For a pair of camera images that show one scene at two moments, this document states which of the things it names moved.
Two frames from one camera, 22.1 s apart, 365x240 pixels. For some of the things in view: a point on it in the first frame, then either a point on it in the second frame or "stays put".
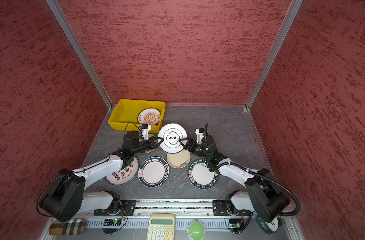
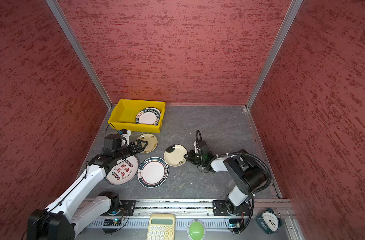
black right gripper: x=190 y=141 → x=189 y=157
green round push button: x=196 y=229 stays put
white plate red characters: x=125 y=176 stays put
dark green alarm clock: x=269 y=227 stays put
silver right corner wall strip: x=292 y=11 stays put
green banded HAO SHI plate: x=200 y=176 → x=148 y=116
